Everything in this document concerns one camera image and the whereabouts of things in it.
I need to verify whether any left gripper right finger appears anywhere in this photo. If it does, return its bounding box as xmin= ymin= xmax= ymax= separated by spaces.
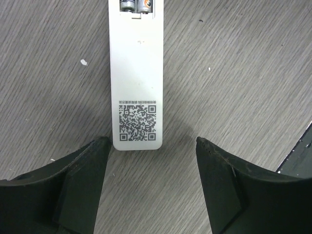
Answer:
xmin=196 ymin=137 xmax=312 ymax=234

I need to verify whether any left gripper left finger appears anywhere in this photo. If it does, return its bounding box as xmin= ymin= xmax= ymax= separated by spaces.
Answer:
xmin=0 ymin=136 xmax=111 ymax=234

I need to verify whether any slim white remote control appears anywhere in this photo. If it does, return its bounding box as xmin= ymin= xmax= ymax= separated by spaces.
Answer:
xmin=108 ymin=0 xmax=164 ymax=151

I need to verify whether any grey battery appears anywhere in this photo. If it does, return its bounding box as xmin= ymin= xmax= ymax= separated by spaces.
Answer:
xmin=120 ymin=0 xmax=136 ymax=13
xmin=137 ymin=0 xmax=153 ymax=14

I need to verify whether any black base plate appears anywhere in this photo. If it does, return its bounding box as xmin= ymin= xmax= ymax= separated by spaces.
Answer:
xmin=276 ymin=122 xmax=312 ymax=178

